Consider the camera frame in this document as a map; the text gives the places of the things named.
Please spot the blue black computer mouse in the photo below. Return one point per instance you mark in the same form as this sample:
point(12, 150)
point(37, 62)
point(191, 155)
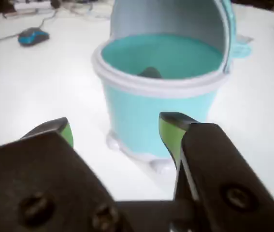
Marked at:
point(33, 36)

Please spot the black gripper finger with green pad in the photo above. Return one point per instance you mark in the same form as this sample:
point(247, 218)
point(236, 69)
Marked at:
point(30, 174)
point(223, 169)

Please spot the teal hippo shaped bin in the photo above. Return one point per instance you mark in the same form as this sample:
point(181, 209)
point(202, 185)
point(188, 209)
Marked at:
point(136, 116)

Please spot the dark round object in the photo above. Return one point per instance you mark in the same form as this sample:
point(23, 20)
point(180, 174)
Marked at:
point(150, 72)

